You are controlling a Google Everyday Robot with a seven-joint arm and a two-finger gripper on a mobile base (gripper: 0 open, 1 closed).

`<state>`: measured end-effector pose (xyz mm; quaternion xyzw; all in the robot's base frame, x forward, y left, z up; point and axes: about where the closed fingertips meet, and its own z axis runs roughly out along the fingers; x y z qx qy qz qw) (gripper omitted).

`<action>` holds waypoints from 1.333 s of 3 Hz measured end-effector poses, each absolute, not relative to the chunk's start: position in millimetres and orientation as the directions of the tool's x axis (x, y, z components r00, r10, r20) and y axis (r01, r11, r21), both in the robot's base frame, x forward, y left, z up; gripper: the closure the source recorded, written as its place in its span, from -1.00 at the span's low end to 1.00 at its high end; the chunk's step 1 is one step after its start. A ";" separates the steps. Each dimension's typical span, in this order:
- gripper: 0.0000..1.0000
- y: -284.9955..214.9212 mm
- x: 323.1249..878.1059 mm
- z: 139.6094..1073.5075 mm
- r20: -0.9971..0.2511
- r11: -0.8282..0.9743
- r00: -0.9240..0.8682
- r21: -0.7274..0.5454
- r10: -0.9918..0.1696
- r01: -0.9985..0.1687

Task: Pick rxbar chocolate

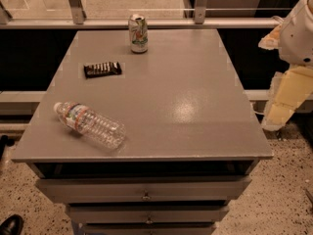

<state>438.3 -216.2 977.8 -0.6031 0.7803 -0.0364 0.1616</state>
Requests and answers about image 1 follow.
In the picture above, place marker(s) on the clear plastic water bottle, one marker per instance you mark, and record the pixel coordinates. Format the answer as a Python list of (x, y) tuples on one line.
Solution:
[(90, 124)]

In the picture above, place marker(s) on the black shoe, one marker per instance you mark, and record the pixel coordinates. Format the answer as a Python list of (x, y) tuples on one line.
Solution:
[(13, 225)]

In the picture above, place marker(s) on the top grey drawer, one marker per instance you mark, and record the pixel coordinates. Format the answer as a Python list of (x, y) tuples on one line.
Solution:
[(83, 191)]

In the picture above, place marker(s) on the bottom grey drawer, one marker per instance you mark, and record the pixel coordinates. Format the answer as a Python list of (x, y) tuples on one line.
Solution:
[(151, 229)]

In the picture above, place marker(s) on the white green soda can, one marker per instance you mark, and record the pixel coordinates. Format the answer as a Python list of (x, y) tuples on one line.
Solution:
[(138, 33)]

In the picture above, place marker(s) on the middle grey drawer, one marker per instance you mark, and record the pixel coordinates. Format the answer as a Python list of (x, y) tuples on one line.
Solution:
[(147, 214)]

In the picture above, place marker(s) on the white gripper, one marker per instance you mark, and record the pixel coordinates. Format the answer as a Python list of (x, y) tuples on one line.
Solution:
[(297, 38)]

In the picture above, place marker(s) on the dark chocolate rxbar wrapper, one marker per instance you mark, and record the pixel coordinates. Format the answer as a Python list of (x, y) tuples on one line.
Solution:
[(102, 69)]

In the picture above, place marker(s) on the grey drawer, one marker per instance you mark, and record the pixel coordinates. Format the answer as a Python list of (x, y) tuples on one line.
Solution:
[(151, 229), (147, 214), (83, 191)]

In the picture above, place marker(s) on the grey drawer cabinet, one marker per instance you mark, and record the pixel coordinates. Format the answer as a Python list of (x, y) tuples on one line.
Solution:
[(184, 109)]

